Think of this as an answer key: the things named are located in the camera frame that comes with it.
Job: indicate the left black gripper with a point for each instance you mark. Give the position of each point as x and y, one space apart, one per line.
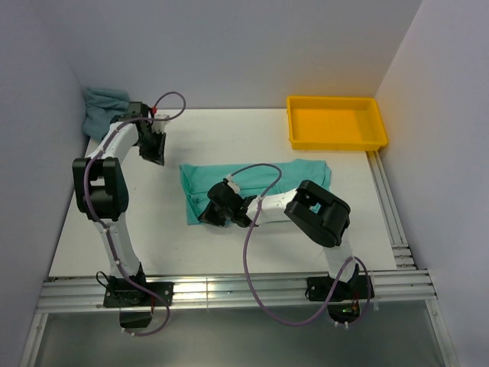
157 155

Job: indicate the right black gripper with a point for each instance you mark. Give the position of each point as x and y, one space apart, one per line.
209 215

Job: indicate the teal green t-shirt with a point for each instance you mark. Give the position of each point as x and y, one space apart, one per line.
197 180

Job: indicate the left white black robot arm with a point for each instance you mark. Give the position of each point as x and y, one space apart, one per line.
102 195

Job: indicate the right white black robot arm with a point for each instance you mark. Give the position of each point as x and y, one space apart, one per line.
319 214

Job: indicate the crumpled grey-blue t-shirt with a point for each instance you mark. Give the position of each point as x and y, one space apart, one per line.
102 105

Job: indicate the yellow plastic tray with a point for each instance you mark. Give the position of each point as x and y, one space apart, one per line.
332 123

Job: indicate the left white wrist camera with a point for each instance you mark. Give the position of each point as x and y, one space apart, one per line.
158 121

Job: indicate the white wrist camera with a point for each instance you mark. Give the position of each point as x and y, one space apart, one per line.
233 182
158 121

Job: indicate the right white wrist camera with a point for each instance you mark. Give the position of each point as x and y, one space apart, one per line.
233 182

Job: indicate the aluminium front rail frame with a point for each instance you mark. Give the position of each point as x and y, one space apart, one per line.
73 295

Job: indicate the aluminium right side rail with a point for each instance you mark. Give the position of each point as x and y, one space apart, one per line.
389 202

